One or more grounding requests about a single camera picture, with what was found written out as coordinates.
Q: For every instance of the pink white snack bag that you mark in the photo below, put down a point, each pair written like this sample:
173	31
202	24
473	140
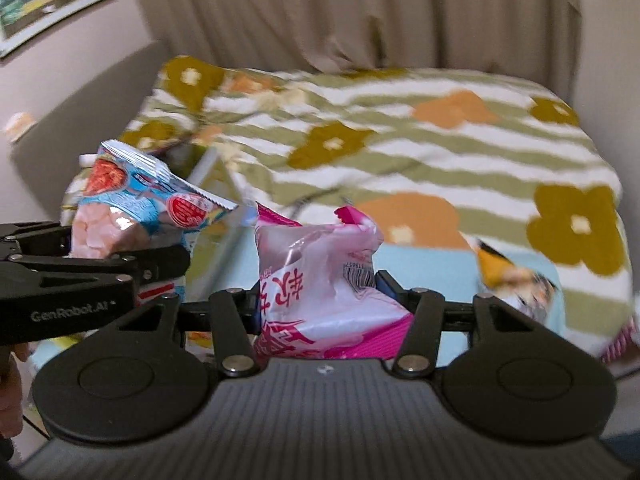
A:
317	294

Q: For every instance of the grey bed headboard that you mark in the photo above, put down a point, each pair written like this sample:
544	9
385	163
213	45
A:
46	158

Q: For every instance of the green cardboard box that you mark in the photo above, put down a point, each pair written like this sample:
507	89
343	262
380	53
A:
211	249

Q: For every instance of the green striped floral duvet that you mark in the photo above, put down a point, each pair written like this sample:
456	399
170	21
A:
438	158

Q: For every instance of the beige curtain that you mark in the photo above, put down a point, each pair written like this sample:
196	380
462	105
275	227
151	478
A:
538	40

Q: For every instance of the yellow snack bag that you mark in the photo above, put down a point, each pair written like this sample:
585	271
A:
525	289

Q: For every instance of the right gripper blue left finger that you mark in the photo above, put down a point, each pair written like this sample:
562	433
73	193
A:
255	303

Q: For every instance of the person's left hand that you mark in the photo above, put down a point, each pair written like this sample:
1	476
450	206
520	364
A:
11	412

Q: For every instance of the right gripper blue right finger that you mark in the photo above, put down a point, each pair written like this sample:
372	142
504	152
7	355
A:
386	284

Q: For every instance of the blue red candy bag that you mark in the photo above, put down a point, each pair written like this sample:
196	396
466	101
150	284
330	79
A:
132	202

